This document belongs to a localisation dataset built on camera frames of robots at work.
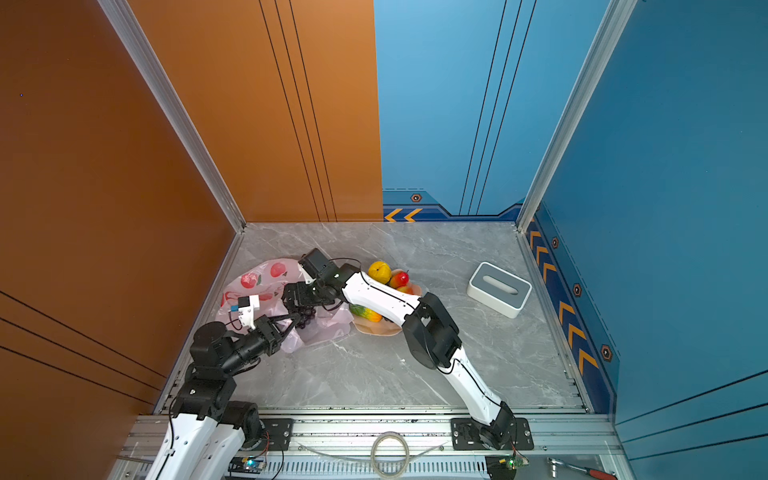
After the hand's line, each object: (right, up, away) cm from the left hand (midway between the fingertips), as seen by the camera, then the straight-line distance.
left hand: (300, 315), depth 72 cm
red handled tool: (+69, -36, -3) cm, 78 cm away
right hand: (-6, +1, +14) cm, 15 cm away
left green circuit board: (-13, -36, -1) cm, 38 cm away
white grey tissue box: (+57, +3, +24) cm, 62 cm away
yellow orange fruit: (+18, +9, +22) cm, 30 cm away
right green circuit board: (+51, -34, -2) cm, 61 cm away
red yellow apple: (+24, +7, +23) cm, 34 cm away
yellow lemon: (+16, -4, +18) cm, 25 cm away
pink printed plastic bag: (-19, +6, +24) cm, 31 cm away
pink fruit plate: (+20, -8, +19) cm, 29 cm away
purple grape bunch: (-4, -4, +18) cm, 19 cm away
